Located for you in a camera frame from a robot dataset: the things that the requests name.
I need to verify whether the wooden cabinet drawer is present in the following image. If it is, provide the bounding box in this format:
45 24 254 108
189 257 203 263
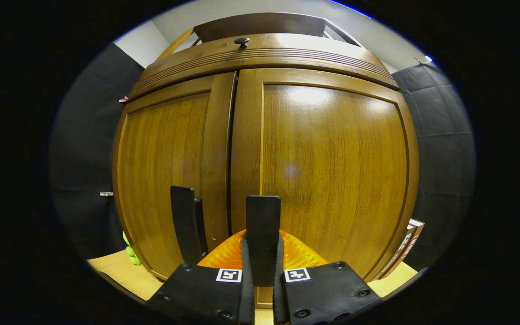
127 33 399 101

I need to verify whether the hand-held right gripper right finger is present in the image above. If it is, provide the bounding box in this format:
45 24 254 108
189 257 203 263
273 229 382 325

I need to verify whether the black backdrop cloth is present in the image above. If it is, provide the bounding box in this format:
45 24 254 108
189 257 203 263
49 43 476 271

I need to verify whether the wooden shoe cabinet door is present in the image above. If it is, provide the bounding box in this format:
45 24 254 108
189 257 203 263
112 71 237 281
230 68 420 283

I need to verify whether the wooden double-door shoe cabinet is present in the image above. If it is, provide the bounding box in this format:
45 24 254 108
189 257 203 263
112 12 420 283

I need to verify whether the dark brown book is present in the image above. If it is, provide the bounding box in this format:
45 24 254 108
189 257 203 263
380 223 416 280

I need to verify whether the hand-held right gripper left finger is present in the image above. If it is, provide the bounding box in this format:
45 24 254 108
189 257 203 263
145 229 255 325

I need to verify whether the green frog toy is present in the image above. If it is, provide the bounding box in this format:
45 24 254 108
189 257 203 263
122 231 142 266

